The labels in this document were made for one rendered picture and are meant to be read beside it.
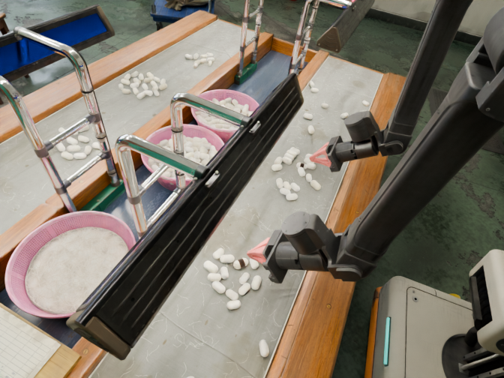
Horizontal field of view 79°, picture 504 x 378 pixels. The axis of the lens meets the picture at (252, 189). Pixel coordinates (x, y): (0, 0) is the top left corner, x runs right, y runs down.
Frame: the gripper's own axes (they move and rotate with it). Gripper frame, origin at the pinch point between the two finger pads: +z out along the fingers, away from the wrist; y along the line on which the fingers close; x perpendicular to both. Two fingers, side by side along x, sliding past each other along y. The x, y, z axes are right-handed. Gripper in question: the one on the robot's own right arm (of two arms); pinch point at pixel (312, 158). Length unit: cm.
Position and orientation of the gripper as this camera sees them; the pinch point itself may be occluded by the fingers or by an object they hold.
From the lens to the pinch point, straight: 98.8
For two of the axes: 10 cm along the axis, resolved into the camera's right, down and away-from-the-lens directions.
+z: -7.6, 1.2, 6.4
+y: -4.3, 6.4, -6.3
